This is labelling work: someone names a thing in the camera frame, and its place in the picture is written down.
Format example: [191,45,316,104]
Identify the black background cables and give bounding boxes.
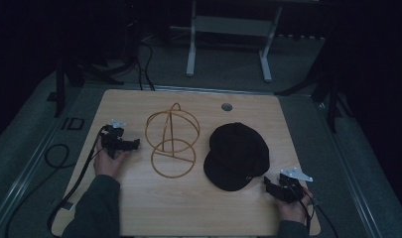
[134,39,156,92]

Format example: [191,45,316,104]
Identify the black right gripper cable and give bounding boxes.
[287,179,339,238]

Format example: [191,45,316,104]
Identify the black floor cable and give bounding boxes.
[4,143,101,238]

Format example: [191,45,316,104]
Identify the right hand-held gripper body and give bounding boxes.
[277,167,314,203]

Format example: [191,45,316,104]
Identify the white metal table frame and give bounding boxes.
[186,0,284,83]

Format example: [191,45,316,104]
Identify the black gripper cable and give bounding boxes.
[47,127,106,234]
[287,179,339,238]

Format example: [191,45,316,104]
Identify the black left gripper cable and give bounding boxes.
[47,127,106,234]

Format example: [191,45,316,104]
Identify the person's left hand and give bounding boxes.
[93,147,132,181]

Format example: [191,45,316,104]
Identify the black metal stand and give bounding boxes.
[273,62,353,134]
[53,56,125,119]

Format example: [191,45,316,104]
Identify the person's right hand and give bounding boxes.
[277,187,314,226]

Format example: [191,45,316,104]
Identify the gold wire hat stand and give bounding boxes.
[144,102,201,179]

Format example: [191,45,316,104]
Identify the black cap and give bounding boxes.
[202,122,271,192]

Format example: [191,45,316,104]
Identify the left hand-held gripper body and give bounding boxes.
[99,118,127,159]

